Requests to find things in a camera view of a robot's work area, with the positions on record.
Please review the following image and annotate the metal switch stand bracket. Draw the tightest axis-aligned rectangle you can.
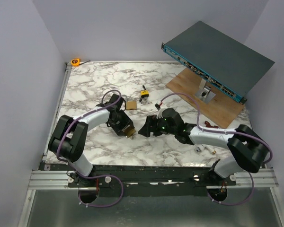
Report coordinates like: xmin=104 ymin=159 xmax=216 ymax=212
xmin=195 ymin=79 xmax=216 ymax=104

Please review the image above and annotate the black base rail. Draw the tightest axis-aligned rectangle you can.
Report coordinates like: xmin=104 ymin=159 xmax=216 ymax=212
xmin=68 ymin=165 xmax=236 ymax=197

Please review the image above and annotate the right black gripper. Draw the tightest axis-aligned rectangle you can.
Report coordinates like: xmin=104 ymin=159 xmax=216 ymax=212
xmin=139 ymin=114 xmax=177 ymax=137

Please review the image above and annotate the white tap fitting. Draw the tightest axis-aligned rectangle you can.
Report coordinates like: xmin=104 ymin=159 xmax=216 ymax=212
xmin=195 ymin=145 xmax=216 ymax=155

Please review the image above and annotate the orange tape measure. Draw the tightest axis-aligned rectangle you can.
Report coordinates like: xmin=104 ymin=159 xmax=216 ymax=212
xmin=70 ymin=58 xmax=90 ymax=67

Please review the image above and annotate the yellow black padlock with keys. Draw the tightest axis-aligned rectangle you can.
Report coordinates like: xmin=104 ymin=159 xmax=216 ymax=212
xmin=139 ymin=85 xmax=149 ymax=103

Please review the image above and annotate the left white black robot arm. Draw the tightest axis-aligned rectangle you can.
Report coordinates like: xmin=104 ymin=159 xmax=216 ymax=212
xmin=48 ymin=90 xmax=135 ymax=187

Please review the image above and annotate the wooden board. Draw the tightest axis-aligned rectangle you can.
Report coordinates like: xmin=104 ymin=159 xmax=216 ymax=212
xmin=166 ymin=69 xmax=245 ymax=128

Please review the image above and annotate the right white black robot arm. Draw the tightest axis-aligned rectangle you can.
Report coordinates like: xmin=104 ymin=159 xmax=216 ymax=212
xmin=138 ymin=108 xmax=269 ymax=185

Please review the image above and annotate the small brass padlock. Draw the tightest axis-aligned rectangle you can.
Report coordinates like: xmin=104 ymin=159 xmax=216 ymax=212
xmin=121 ymin=95 xmax=137 ymax=111

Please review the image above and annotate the brown tap fitting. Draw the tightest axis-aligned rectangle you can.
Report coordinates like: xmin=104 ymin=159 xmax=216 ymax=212
xmin=204 ymin=121 xmax=219 ymax=129

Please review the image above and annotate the long shackle brass padlock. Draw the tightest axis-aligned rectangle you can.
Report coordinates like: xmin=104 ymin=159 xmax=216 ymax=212
xmin=124 ymin=126 xmax=136 ymax=138

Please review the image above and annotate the teal network switch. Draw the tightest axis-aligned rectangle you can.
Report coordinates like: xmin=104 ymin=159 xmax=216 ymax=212
xmin=161 ymin=21 xmax=275 ymax=105

